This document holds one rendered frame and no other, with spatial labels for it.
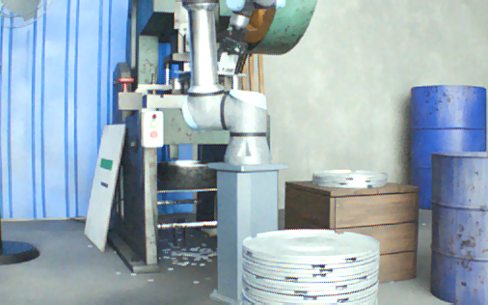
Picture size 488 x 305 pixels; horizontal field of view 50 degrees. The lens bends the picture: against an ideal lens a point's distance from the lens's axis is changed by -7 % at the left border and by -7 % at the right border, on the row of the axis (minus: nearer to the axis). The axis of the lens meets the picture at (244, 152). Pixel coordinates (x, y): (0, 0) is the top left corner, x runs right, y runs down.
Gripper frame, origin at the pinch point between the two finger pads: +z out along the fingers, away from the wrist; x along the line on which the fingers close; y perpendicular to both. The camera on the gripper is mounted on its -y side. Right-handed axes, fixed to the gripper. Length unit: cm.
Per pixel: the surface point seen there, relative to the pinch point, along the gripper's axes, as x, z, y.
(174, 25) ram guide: -8.1, -11.2, -26.3
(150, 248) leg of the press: -30, 69, 18
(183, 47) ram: -2.8, -2.9, -22.2
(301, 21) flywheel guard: 31.4, -28.3, 8.3
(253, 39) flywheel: 36.8, -12.3, -20.0
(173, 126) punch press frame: -16.9, 25.3, -0.4
